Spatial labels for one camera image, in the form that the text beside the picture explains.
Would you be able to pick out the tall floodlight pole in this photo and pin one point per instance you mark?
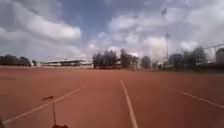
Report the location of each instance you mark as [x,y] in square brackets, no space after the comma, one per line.
[164,20]

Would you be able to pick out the low long building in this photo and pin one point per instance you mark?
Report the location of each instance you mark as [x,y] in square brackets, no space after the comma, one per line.
[66,62]

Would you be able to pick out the clump of dark trees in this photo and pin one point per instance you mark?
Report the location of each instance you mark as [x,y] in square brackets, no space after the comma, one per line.
[13,60]

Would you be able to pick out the robot's own part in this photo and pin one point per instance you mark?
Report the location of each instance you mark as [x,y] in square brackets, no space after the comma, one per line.
[53,111]

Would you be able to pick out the row of trees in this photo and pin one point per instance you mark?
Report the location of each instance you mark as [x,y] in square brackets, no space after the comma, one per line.
[133,60]

